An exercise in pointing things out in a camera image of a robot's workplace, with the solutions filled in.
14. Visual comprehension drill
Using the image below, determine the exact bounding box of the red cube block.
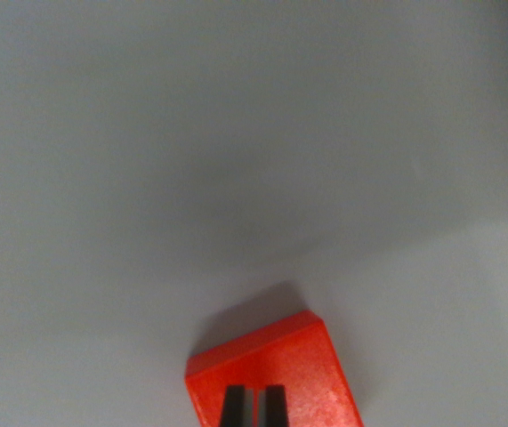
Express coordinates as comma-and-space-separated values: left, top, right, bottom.
184, 310, 365, 427

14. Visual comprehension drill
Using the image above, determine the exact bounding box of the white plastic tray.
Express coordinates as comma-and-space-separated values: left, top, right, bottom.
0, 0, 508, 427

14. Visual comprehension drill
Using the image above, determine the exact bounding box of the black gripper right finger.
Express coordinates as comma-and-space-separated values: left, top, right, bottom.
256, 384, 291, 427

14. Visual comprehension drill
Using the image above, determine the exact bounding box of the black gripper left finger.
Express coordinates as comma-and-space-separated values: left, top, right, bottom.
219, 384, 254, 427

